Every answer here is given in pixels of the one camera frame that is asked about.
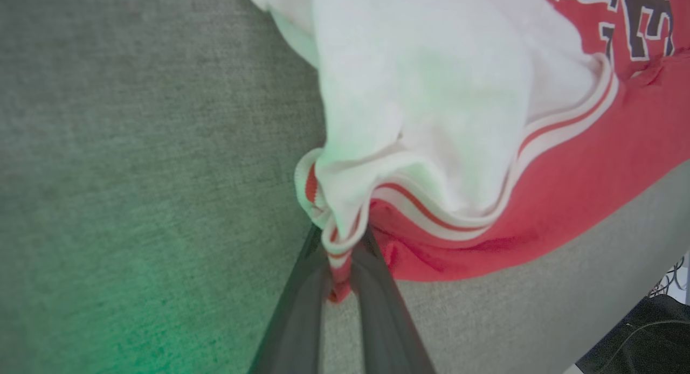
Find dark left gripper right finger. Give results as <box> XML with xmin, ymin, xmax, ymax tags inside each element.
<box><xmin>350</xmin><ymin>230</ymin><xmax>436</xmax><ymax>374</ymax></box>

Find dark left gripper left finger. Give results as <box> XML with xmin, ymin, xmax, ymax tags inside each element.
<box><xmin>248</xmin><ymin>226</ymin><xmax>331</xmax><ymax>374</ymax></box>

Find red white Bulls jersey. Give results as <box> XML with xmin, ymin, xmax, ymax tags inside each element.
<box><xmin>240</xmin><ymin>0</ymin><xmax>690</xmax><ymax>304</ymax></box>

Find grey fabric sofa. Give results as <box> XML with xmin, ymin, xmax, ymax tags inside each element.
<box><xmin>0</xmin><ymin>0</ymin><xmax>690</xmax><ymax>374</ymax></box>

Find tangled black cables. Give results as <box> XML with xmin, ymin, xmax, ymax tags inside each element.
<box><xmin>647</xmin><ymin>255</ymin><xmax>686</xmax><ymax>299</ymax></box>

